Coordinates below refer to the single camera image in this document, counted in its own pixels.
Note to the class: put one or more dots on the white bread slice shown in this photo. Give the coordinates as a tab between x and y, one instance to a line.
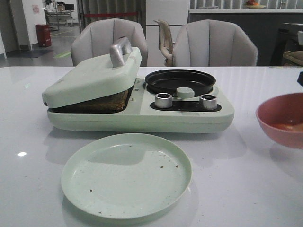
108	104

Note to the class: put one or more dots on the mint green sandwich maker lid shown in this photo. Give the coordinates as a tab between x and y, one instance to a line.
93	78

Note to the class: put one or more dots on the pink bowl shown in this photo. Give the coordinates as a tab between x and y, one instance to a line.
281	118

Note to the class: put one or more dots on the mint green breakfast maker base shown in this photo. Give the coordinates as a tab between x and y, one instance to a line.
139	116

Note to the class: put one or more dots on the left silver control knob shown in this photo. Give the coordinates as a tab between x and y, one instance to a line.
163	100

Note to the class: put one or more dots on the silver control knob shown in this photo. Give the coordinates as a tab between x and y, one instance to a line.
163	100
208	102

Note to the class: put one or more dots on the black round frying pan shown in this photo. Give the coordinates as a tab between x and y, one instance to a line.
167	81

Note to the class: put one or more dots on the right silver control knob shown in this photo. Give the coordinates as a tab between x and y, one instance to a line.
208	102

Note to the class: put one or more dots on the mint green round plate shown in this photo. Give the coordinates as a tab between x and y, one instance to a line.
126	176

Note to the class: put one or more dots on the beige office chair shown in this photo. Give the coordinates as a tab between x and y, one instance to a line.
165	42

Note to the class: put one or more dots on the right beige upholstered chair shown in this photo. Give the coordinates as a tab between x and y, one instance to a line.
213	43

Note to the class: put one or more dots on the beige upholstered chair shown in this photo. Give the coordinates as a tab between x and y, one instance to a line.
213	43
97	37

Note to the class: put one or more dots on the left beige upholstered chair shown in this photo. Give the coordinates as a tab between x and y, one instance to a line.
97	37

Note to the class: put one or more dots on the red barrier tape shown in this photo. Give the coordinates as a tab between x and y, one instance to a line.
127	14

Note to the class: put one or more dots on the white cabinet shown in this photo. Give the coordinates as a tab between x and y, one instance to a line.
175	12

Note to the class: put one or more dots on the red trash bin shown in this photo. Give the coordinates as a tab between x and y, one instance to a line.
43	35

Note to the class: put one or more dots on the fruit plate on counter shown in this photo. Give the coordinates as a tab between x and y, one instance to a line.
252	4

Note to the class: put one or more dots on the dark grey counter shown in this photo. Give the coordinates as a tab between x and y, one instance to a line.
273	31

